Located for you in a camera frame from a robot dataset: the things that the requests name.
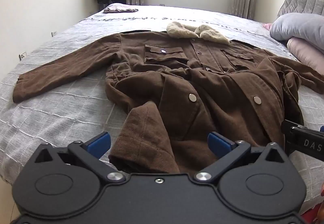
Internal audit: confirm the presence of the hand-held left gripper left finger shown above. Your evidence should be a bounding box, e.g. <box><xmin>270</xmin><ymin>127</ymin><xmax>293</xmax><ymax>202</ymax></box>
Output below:
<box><xmin>34</xmin><ymin>132</ymin><xmax>127</xmax><ymax>184</ymax></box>

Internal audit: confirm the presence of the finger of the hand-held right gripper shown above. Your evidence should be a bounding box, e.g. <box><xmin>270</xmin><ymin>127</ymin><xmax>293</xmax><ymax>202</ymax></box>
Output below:
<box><xmin>280</xmin><ymin>119</ymin><xmax>300</xmax><ymax>150</ymax></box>

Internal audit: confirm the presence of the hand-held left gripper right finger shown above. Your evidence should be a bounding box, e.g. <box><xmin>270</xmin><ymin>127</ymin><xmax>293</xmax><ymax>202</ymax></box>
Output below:
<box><xmin>194</xmin><ymin>132</ymin><xmax>288</xmax><ymax>184</ymax></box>

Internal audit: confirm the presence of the brown coat with fur collar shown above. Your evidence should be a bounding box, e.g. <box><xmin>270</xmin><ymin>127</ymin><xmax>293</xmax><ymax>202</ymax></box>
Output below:
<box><xmin>13</xmin><ymin>22</ymin><xmax>324</xmax><ymax>174</ymax></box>

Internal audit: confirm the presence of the pink pillow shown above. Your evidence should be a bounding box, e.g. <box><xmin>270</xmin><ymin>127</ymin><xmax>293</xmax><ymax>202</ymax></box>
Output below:
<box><xmin>287</xmin><ymin>37</ymin><xmax>324</xmax><ymax>76</ymax></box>

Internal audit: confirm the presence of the blue-grey pillow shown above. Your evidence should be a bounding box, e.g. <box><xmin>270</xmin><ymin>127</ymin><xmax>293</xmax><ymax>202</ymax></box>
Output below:
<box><xmin>269</xmin><ymin>13</ymin><xmax>324</xmax><ymax>46</ymax></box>

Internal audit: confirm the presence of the grey bed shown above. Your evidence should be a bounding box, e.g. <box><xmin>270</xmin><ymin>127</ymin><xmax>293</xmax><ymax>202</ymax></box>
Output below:
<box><xmin>0</xmin><ymin>3</ymin><xmax>324</xmax><ymax>216</ymax></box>

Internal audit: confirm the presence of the grey quilted headboard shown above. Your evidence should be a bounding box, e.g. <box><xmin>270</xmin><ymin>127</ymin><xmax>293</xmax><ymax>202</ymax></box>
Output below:
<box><xmin>277</xmin><ymin>0</ymin><xmax>324</xmax><ymax>18</ymax></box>

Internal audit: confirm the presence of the folded purple cloth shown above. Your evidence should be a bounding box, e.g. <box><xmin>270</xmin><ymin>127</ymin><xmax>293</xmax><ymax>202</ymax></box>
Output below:
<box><xmin>103</xmin><ymin>7</ymin><xmax>139</xmax><ymax>14</ymax></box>

